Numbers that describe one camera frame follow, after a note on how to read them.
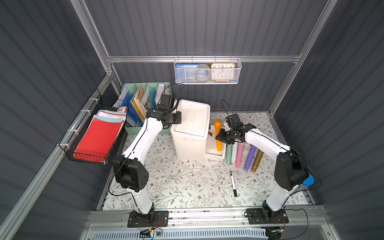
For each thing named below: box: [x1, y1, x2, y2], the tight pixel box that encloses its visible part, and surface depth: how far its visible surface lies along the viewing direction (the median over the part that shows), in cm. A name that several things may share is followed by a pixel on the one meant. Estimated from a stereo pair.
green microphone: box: [226, 143, 233, 165], surface depth 98 cm
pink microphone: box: [236, 139, 245, 169], surface depth 96 cm
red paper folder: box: [73, 118, 125, 162], surface depth 72 cm
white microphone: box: [231, 141, 239, 165], surface depth 98 cm
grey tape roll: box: [195, 63, 211, 82], surface depth 89 cm
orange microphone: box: [214, 120, 223, 152], surface depth 88 cm
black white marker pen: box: [230, 171, 238, 198], surface depth 86 cm
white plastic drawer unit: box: [170, 99, 211, 162], surface depth 84 cm
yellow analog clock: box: [210, 62, 236, 82], surface depth 90 cm
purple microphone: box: [244, 144, 257, 171], surface depth 93 cm
